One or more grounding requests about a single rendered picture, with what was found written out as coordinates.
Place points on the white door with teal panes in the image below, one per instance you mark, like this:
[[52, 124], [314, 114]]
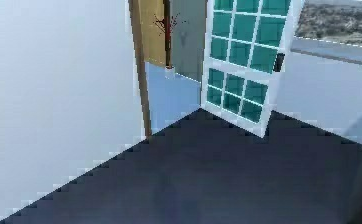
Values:
[[242, 63]]

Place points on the bare red twig plant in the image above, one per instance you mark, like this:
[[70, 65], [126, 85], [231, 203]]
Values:
[[167, 30]]

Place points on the window with grey sill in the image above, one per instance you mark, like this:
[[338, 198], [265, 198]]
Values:
[[335, 26]]

